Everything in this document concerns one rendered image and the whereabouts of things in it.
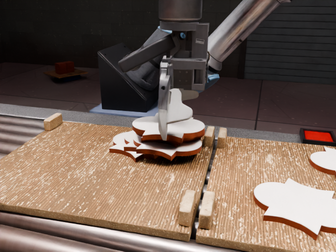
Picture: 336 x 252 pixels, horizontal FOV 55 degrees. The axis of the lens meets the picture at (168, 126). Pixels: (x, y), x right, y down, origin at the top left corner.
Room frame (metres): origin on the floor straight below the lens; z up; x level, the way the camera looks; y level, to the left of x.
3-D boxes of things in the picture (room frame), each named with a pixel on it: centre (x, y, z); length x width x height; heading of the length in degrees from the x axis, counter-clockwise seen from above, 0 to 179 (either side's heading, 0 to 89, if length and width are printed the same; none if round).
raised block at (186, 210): (0.40, -0.03, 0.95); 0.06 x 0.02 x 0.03; 166
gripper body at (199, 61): (0.59, -0.03, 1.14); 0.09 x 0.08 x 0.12; 80
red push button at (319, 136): (0.71, -0.36, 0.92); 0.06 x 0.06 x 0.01; 74
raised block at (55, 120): (0.75, 0.29, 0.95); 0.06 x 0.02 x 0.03; 166
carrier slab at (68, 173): (0.58, 0.13, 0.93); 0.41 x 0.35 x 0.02; 76
